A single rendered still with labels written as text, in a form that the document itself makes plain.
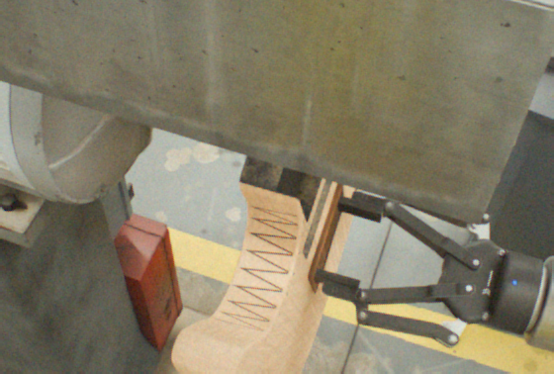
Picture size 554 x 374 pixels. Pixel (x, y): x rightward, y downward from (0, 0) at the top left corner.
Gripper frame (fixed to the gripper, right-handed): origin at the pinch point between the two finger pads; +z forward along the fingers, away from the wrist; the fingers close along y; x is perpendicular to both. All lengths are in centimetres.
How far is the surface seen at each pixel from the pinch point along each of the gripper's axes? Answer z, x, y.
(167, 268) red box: 32, -58, 0
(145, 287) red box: 32, -50, -5
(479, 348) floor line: -32, -118, 12
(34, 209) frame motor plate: 26.3, 7.5, -7.5
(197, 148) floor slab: 58, -127, 44
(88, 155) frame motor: 18.3, 17.9, -3.6
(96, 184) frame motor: 18.7, 13.5, -4.7
